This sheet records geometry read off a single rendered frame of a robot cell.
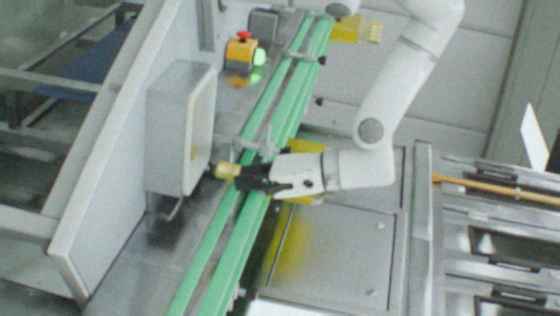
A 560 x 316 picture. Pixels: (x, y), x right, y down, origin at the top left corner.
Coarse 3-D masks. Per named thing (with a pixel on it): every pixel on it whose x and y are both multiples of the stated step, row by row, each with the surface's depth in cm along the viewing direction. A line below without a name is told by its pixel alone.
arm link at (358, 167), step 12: (348, 156) 124; (360, 156) 123; (372, 156) 123; (384, 156) 122; (348, 168) 123; (360, 168) 123; (372, 168) 122; (384, 168) 122; (348, 180) 124; (360, 180) 123; (372, 180) 123; (384, 180) 123
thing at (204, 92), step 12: (216, 72) 135; (204, 84) 127; (192, 96) 122; (204, 96) 138; (192, 108) 121; (204, 108) 139; (204, 120) 140; (192, 132) 142; (204, 132) 142; (192, 144) 143; (204, 144) 143; (204, 156) 144; (192, 168) 139; (204, 168) 141; (192, 180) 136
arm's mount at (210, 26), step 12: (204, 0) 140; (216, 0) 145; (204, 12) 143; (216, 12) 147; (228, 12) 161; (204, 24) 146; (216, 24) 149; (204, 36) 150; (216, 36) 151; (204, 48) 153; (216, 48) 153
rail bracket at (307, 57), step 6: (282, 54) 197; (288, 54) 197; (294, 54) 197; (300, 54) 197; (306, 54) 196; (312, 54) 197; (306, 60) 197; (312, 60) 197; (318, 60) 196; (324, 60) 196
